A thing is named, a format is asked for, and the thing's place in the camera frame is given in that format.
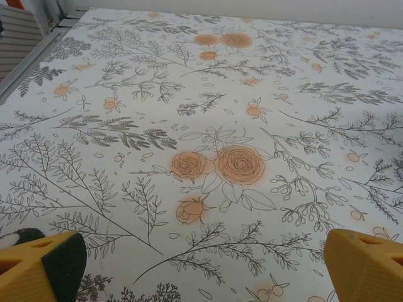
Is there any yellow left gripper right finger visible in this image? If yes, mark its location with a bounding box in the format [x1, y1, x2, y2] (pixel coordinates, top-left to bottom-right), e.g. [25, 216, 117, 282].
[323, 228, 403, 302]

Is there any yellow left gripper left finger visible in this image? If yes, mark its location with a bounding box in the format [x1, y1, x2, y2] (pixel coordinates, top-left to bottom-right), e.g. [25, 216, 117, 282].
[0, 231, 88, 302]

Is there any floral table mat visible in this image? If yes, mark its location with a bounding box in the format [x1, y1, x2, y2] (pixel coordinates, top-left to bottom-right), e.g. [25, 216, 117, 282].
[0, 8, 403, 302]

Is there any aluminium frame rail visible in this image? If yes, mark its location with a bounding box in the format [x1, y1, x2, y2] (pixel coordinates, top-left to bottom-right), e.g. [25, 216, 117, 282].
[64, 0, 403, 25]
[0, 8, 88, 106]

